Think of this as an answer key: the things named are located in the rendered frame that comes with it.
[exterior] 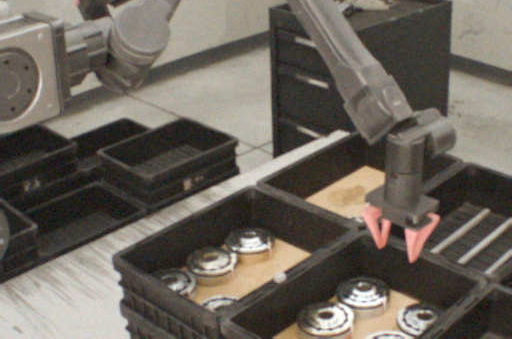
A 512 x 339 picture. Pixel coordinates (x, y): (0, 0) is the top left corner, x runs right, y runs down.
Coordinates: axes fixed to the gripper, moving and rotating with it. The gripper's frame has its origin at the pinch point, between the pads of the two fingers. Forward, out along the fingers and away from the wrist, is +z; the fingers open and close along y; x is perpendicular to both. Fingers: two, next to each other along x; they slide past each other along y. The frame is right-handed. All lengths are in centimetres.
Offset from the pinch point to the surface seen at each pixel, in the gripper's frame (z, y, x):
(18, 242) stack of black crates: 51, 127, 0
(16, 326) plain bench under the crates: 38, 76, 31
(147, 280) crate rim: 14.5, 39.9, 19.6
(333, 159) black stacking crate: 16, 51, -46
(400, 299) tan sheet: 23.1, 9.7, -17.4
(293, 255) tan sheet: 23.5, 36.4, -16.2
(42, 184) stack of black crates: 58, 166, -33
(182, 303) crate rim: 14.8, 30.3, 19.6
